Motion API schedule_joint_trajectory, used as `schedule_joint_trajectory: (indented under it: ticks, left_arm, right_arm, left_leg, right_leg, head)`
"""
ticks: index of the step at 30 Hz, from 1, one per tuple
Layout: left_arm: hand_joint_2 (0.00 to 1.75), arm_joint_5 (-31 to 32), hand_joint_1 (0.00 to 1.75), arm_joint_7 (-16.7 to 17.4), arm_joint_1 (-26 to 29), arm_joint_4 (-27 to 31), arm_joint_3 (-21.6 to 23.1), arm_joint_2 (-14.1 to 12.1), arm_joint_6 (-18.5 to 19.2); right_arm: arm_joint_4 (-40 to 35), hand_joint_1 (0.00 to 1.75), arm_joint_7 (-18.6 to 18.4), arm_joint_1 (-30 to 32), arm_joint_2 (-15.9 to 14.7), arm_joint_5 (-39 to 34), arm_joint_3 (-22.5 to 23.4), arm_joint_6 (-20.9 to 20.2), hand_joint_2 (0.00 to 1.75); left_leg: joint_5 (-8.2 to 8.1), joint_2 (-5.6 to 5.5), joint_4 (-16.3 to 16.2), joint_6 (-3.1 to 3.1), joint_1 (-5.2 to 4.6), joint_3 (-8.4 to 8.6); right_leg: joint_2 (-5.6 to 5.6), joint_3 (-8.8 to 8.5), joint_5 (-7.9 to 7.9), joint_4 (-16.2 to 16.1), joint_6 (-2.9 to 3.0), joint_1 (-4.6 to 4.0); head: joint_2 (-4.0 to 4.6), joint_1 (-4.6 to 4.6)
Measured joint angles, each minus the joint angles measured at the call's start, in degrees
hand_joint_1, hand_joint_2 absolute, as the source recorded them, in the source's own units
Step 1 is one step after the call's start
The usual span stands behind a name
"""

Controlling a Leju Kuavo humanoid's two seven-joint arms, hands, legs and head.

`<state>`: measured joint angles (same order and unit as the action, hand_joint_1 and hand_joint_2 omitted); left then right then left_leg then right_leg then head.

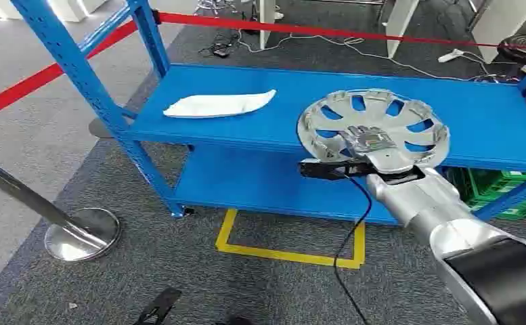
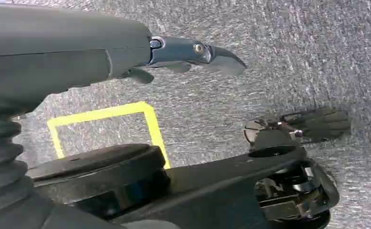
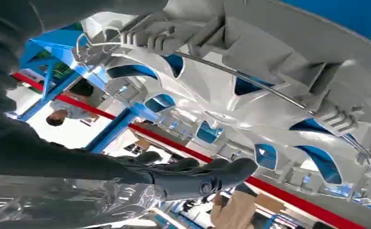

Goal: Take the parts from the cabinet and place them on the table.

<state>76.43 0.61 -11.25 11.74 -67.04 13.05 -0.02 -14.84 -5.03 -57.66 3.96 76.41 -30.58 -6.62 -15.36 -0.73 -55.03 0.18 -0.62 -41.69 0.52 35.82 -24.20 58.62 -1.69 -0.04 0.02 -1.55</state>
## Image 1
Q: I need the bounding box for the blue metal shelf rack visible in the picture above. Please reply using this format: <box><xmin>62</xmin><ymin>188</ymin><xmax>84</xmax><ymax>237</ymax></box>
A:
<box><xmin>10</xmin><ymin>0</ymin><xmax>526</xmax><ymax>226</ymax></box>

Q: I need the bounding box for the yellow floor tape outline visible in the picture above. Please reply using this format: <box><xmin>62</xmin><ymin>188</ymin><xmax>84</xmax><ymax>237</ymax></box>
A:
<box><xmin>215</xmin><ymin>208</ymin><xmax>367</xmax><ymax>270</ymax></box>

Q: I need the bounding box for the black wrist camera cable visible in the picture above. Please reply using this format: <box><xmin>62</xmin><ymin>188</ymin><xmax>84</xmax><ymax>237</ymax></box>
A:
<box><xmin>332</xmin><ymin>175</ymin><xmax>375</xmax><ymax>325</ymax></box>

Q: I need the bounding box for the green plastic crate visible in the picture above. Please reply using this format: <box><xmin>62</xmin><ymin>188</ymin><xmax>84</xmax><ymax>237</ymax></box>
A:
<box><xmin>441</xmin><ymin>118</ymin><xmax>526</xmax><ymax>221</ymax></box>

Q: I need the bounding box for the red barrier belt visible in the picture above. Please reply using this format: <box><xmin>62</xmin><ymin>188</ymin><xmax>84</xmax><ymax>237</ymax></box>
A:
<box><xmin>0</xmin><ymin>20</ymin><xmax>139</xmax><ymax>125</ymax></box>
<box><xmin>156</xmin><ymin>12</ymin><xmax>526</xmax><ymax>51</ymax></box>

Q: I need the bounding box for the white folded cloth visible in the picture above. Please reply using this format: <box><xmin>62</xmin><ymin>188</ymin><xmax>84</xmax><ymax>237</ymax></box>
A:
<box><xmin>162</xmin><ymin>89</ymin><xmax>278</xmax><ymax>119</ymax></box>

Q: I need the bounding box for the white table leg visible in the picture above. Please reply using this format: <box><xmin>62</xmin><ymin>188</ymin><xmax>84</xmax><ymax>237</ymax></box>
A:
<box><xmin>470</xmin><ymin>0</ymin><xmax>526</xmax><ymax>64</ymax></box>
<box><xmin>385</xmin><ymin>0</ymin><xmax>421</xmax><ymax>60</ymax></box>
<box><xmin>259</xmin><ymin>0</ymin><xmax>276</xmax><ymax>50</ymax></box>

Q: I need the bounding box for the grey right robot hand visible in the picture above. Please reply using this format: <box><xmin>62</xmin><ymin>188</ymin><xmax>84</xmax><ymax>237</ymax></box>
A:
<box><xmin>339</xmin><ymin>125</ymin><xmax>398</xmax><ymax>158</ymax></box>

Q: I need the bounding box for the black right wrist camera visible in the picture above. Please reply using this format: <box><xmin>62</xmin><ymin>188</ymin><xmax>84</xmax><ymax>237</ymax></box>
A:
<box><xmin>298</xmin><ymin>160</ymin><xmax>376</xmax><ymax>181</ymax></box>

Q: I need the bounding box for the chrome stanchion post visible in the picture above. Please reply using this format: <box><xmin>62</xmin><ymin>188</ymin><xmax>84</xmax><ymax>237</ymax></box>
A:
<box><xmin>0</xmin><ymin>151</ymin><xmax>122</xmax><ymax>263</ymax></box>

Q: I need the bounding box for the silver wheel hubcap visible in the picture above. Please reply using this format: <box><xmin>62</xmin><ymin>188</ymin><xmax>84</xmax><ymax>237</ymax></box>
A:
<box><xmin>297</xmin><ymin>89</ymin><xmax>451</xmax><ymax>171</ymax></box>

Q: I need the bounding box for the white floor cable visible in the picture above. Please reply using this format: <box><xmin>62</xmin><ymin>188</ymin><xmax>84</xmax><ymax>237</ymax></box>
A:
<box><xmin>237</xmin><ymin>28</ymin><xmax>521</xmax><ymax>83</ymax></box>

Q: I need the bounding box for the white power strip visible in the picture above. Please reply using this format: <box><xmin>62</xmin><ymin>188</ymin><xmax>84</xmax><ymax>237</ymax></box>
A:
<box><xmin>437</xmin><ymin>47</ymin><xmax>465</xmax><ymax>64</ymax></box>

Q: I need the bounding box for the black robot foot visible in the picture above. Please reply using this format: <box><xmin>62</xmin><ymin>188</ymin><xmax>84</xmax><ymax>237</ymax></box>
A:
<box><xmin>132</xmin><ymin>286</ymin><xmax>183</xmax><ymax>325</ymax></box>

